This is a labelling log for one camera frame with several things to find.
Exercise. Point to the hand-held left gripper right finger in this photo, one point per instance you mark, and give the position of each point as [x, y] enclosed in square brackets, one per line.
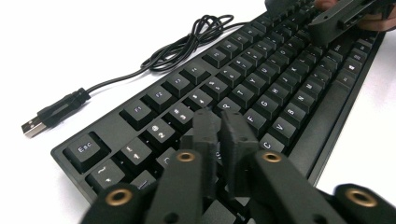
[238, 140]

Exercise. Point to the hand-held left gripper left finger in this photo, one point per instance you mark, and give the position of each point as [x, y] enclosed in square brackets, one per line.
[208, 130]

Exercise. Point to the black computer keyboard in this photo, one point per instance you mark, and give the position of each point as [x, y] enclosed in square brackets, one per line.
[267, 105]

